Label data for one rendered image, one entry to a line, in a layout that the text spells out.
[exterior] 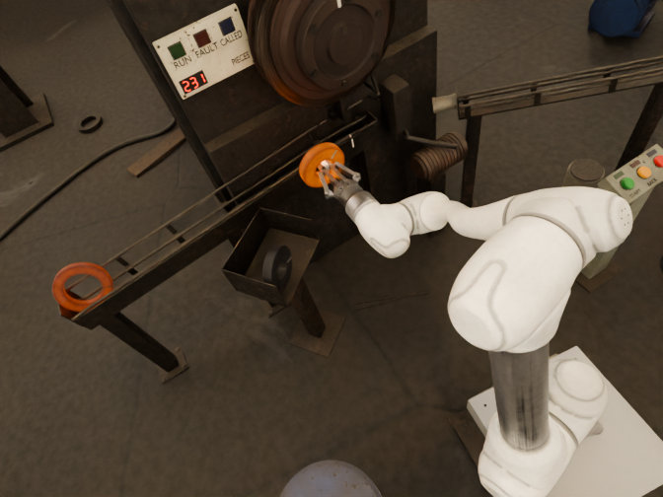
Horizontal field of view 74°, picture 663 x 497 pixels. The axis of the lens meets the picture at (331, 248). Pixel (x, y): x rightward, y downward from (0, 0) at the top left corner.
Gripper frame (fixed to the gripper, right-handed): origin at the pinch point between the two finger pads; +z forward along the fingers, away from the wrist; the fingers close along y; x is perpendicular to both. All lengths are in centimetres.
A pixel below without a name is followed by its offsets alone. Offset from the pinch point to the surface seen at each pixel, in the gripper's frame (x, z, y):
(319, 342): -83, -16, -28
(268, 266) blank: -9.4, -17.5, -31.4
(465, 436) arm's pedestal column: -78, -81, -2
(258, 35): 35.3, 19.2, -1.3
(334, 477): -38, -72, -47
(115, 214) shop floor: -91, 130, -89
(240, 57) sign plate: 24.0, 31.9, -5.4
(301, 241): -23.2, -5.9, -16.7
